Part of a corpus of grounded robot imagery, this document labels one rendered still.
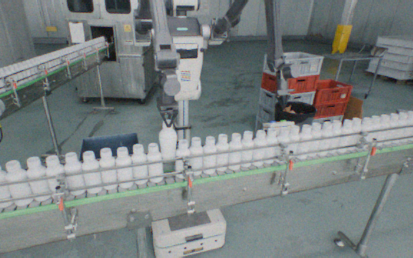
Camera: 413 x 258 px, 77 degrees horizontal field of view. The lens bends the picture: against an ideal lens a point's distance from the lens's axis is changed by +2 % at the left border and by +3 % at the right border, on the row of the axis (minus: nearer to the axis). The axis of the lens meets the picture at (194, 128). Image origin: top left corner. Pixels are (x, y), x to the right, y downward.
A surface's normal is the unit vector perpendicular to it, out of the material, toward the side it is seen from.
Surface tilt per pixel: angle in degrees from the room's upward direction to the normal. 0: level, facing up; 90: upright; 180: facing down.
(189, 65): 90
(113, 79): 90
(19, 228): 90
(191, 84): 90
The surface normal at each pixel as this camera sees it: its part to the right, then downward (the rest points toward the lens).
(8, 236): 0.29, 0.42
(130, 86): -0.02, 0.44
